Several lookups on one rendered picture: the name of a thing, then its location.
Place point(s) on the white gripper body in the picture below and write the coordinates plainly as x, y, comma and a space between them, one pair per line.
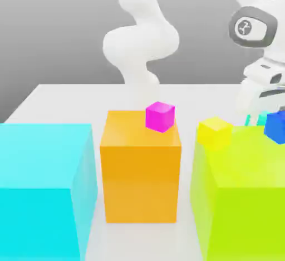
247, 97

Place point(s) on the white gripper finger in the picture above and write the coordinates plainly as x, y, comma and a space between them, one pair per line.
253, 120

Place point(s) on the small teal cube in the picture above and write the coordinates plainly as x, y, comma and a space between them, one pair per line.
261, 118

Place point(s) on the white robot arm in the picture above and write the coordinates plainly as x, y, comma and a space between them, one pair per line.
140, 42

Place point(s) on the small blue cube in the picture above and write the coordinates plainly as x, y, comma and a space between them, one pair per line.
276, 127

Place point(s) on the small yellow cube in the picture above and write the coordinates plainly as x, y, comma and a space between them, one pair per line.
213, 135

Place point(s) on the small magenta cube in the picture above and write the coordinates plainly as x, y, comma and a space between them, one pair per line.
159, 118

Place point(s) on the large lime green box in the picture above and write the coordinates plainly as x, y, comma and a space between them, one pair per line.
242, 198

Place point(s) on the large orange box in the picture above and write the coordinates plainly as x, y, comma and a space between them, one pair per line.
140, 176

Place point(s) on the large cyan box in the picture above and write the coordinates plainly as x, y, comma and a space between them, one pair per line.
37, 187

